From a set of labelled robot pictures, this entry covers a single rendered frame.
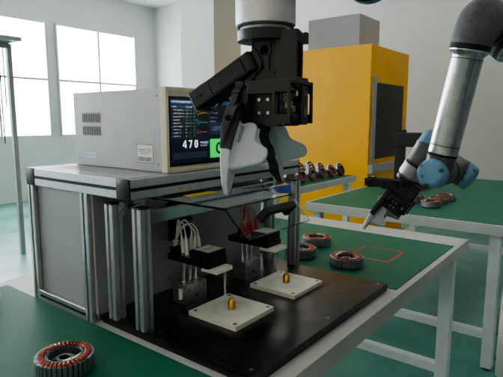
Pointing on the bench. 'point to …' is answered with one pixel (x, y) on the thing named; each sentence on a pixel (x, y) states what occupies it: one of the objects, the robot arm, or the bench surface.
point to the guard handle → (276, 210)
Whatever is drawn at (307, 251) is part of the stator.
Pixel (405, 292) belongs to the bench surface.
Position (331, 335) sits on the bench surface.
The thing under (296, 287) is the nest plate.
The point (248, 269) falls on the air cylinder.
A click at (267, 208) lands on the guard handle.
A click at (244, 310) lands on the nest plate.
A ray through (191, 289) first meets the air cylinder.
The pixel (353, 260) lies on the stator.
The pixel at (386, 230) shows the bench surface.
